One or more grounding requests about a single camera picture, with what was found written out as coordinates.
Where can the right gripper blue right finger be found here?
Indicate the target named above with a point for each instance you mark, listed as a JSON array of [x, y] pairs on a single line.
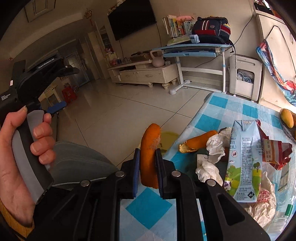
[[160, 170]]

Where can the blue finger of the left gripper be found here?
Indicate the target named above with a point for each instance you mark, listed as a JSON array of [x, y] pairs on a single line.
[[56, 107]]

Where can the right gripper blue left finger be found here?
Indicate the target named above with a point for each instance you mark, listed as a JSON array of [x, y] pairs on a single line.
[[136, 167]]

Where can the small white tissue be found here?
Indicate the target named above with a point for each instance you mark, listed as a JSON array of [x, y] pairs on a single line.
[[218, 145]]

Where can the red snack bag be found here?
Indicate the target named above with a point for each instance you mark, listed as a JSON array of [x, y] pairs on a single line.
[[276, 153]]

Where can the clear plastic water bottle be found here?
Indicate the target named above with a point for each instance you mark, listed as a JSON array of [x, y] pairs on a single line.
[[285, 209]]

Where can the red plastic stool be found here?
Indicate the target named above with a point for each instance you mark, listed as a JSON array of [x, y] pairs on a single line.
[[69, 94]]

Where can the yellow plastic basin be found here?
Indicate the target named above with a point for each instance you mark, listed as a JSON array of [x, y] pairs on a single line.
[[167, 141]]

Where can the blue checkered tablecloth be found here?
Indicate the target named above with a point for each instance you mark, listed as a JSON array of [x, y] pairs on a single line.
[[148, 216]]

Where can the grey green sofa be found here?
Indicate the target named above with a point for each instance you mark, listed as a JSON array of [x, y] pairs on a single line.
[[75, 163]]

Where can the white tv cabinet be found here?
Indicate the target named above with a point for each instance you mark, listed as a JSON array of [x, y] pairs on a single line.
[[143, 72]]

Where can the pink kettlebell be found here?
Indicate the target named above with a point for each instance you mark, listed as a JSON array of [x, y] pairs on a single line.
[[157, 58]]

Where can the blue children study desk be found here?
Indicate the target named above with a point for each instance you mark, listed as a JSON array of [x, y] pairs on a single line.
[[196, 50]]

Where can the white air purifier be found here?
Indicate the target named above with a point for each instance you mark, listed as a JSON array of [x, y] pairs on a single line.
[[245, 76]]

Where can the row of books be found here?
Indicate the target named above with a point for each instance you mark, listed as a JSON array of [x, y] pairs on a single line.
[[176, 29]]

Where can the dark fruit plate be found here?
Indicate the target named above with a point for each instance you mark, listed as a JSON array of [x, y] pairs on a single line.
[[290, 132]]

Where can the yellow mango left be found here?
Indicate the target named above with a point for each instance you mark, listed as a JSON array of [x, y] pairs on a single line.
[[287, 117]]

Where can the pink plush toy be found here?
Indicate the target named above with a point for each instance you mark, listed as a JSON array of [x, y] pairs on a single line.
[[184, 18]]

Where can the navy red school backpack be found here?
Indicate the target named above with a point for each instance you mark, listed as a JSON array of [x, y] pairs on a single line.
[[212, 30]]

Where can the colourful hanging bag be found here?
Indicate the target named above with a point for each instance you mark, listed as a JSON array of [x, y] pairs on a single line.
[[287, 87]]

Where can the white balcony cabinet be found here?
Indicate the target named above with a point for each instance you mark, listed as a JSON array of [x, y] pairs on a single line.
[[282, 45]]

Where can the black wall television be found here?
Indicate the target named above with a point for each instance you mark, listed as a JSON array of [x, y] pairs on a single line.
[[130, 17]]

